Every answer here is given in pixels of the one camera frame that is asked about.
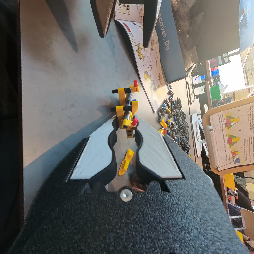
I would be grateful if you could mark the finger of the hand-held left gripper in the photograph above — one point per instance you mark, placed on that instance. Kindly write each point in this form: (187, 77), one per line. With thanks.
(151, 15)
(103, 13)

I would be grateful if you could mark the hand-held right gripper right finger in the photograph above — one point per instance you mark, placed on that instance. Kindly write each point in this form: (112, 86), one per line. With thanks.
(158, 156)

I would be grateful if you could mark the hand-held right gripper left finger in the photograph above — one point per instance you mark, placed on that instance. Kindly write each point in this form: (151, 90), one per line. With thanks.
(93, 156)

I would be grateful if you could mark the small yellow brick assembly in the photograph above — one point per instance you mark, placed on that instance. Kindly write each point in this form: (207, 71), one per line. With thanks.
(122, 111)

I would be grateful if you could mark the pile of grey brick pieces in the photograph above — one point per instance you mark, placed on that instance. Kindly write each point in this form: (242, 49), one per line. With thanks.
(178, 123)

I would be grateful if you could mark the white metal stand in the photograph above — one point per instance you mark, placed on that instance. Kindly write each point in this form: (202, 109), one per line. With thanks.
(195, 135)

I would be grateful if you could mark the blue cardboard box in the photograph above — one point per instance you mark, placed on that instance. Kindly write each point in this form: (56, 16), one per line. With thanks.
(172, 55)

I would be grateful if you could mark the crumpled plastic bag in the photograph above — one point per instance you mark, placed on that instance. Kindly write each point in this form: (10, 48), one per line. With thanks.
(198, 23)

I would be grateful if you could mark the instruction booklet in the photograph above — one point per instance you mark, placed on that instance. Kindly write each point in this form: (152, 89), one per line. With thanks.
(148, 75)

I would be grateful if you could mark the printed paper sheet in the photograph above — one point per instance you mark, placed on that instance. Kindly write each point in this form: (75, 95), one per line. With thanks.
(238, 138)

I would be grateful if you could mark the green storage bin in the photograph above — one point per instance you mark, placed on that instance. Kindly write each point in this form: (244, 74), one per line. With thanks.
(215, 92)

